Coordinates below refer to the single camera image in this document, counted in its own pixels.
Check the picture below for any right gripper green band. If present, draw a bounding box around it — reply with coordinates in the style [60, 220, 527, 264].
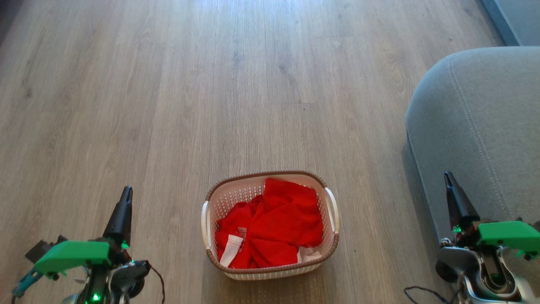
[444, 171, 540, 260]

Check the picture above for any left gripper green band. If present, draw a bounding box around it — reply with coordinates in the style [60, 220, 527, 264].
[34, 186, 134, 279]

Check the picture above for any red shirt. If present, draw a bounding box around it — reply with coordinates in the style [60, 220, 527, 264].
[214, 178, 324, 269]

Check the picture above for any grey sofa seat section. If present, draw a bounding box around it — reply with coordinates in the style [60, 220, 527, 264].
[481, 0, 540, 46]

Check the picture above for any white laundry basket brown rim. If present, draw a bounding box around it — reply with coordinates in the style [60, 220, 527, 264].
[201, 170, 340, 281]

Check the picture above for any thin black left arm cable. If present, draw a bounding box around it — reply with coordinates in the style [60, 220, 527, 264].
[148, 265, 166, 304]

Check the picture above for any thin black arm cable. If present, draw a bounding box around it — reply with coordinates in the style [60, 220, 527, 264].
[148, 265, 166, 304]
[404, 286, 461, 304]

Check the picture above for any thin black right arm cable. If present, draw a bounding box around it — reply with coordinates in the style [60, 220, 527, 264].
[404, 286, 461, 304]

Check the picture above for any blue cable connector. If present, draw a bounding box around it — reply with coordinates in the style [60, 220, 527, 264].
[11, 268, 43, 299]

